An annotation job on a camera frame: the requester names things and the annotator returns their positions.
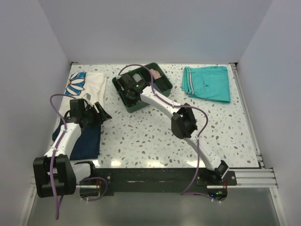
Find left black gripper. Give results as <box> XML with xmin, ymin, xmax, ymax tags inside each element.
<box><xmin>82</xmin><ymin>102</ymin><xmax>111</xmax><ymax>129</ymax></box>

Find green divided organizer tray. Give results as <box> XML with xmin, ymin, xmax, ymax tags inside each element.
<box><xmin>112</xmin><ymin>63</ymin><xmax>173</xmax><ymax>113</ymax></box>

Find navy blue garment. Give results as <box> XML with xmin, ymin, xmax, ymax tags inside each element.
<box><xmin>52</xmin><ymin>123</ymin><xmax>102</xmax><ymax>160</ymax></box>

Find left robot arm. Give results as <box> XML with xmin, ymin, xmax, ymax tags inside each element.
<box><xmin>33</xmin><ymin>98</ymin><xmax>112</xmax><ymax>198</ymax></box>

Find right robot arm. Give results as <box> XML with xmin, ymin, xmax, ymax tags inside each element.
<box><xmin>112</xmin><ymin>72</ymin><xmax>229</xmax><ymax>185</ymax></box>

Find pink rolled underwear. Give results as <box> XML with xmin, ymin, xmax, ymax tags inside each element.
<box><xmin>150</xmin><ymin>69</ymin><xmax>162</xmax><ymax>80</ymax></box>

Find light grey rolled sock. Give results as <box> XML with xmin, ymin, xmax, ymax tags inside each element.
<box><xmin>133</xmin><ymin>73</ymin><xmax>142</xmax><ymax>82</ymax></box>

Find white daisy print shirt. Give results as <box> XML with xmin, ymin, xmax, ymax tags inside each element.
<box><xmin>63</xmin><ymin>72</ymin><xmax>107</xmax><ymax>109</ymax></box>

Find black rolled sock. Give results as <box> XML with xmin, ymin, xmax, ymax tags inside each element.
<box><xmin>157</xmin><ymin>79</ymin><xmax>171</xmax><ymax>92</ymax></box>

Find teal folded shorts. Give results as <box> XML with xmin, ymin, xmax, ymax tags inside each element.
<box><xmin>181</xmin><ymin>66</ymin><xmax>231</xmax><ymax>103</ymax></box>

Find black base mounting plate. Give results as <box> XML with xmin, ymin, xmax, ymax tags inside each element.
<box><xmin>78</xmin><ymin>168</ymin><xmax>237</xmax><ymax>200</ymax></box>

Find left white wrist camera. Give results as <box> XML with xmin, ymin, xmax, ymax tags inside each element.
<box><xmin>84</xmin><ymin>93</ymin><xmax>91</xmax><ymax>100</ymax></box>

